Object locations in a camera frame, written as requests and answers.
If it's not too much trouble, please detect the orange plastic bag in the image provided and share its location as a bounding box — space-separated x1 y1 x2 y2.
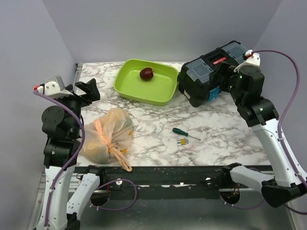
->
81 108 133 172

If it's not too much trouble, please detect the black mounting rail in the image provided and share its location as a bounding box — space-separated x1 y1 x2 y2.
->
74 165 274 201

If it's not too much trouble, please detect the black toolbox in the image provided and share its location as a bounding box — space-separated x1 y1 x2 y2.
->
177 40 247 107

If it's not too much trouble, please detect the red fake apple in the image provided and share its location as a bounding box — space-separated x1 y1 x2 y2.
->
140 68 154 81

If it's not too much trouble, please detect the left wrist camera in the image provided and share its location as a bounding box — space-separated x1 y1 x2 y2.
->
34 76 73 99

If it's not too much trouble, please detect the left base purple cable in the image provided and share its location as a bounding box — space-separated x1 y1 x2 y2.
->
88 179 138 212

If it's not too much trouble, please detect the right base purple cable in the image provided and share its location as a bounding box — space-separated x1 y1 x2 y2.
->
219 189 266 210

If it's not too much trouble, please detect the hex key set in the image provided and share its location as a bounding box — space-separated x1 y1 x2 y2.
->
177 138 189 146

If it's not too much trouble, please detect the green plastic tray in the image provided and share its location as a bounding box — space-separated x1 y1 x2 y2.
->
114 59 178 105

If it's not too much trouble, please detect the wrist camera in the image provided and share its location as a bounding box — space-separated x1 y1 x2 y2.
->
234 50 260 72
34 76 73 99

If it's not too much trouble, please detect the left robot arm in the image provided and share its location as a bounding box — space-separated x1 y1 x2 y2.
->
34 76 106 230

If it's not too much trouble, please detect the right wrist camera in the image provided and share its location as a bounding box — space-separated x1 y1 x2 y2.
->
234 50 260 72

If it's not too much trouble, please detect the green handled screwdriver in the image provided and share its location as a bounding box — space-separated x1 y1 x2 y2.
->
172 127 200 140

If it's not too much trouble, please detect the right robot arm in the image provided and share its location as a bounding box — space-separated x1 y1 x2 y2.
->
214 62 307 207

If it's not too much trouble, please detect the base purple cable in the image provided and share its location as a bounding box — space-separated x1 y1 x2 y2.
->
88 179 138 212
219 189 266 210

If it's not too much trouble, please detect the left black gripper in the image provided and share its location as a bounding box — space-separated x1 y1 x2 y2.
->
54 78 100 137

